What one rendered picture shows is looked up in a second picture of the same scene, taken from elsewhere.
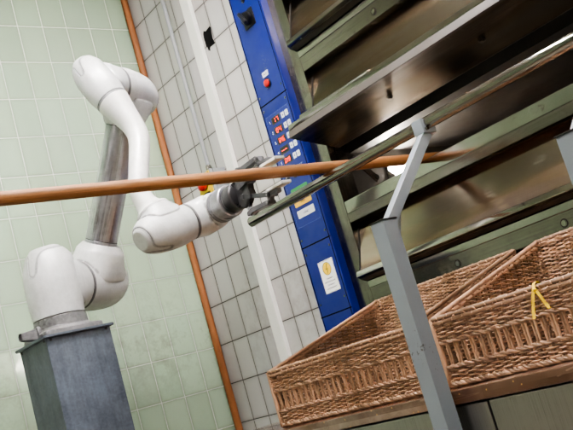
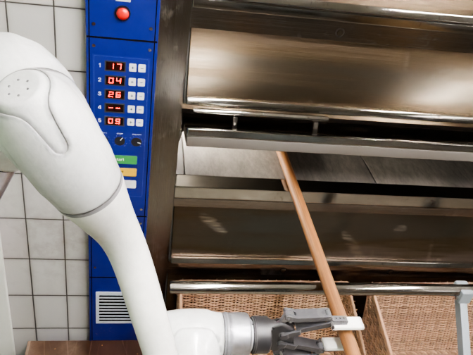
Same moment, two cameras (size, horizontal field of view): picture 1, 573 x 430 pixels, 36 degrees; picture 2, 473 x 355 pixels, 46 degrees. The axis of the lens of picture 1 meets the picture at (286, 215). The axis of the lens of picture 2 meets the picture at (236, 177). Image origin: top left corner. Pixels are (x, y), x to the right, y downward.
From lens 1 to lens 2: 259 cm
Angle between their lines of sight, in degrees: 74
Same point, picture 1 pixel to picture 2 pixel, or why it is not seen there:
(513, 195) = (369, 248)
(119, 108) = (124, 220)
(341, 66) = (250, 53)
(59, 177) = not seen: outside the picture
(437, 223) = (284, 241)
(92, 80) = (90, 170)
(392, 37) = (341, 70)
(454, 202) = not seen: hidden behind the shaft
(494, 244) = not seen: hidden behind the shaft
